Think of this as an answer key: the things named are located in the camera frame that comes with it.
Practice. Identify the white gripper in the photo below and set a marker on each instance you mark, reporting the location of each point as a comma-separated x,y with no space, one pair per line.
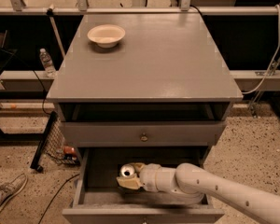
149,176

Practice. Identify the green soda can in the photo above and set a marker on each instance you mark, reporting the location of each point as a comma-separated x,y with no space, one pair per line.
127,171

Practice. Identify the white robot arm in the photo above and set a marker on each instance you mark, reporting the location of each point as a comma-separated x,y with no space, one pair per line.
190,181

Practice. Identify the round brass drawer knob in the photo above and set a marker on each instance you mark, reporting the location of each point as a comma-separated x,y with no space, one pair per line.
143,137

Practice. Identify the grey open middle drawer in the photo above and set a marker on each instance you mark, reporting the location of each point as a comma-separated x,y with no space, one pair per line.
100,200

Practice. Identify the grey top drawer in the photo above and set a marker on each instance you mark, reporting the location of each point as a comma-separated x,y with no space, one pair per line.
127,134

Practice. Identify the grey wooden drawer cabinet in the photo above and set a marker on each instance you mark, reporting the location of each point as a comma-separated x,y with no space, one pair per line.
166,68

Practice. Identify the clear plastic water bottle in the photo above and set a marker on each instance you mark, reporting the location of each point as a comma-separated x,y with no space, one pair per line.
47,63

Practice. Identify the grey sneaker shoe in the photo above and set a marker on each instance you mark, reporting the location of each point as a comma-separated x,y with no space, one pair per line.
10,189

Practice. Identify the white paper bowl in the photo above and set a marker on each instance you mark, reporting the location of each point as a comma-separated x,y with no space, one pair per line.
106,35

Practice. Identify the black wire basket rack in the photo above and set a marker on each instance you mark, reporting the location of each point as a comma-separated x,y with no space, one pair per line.
53,145

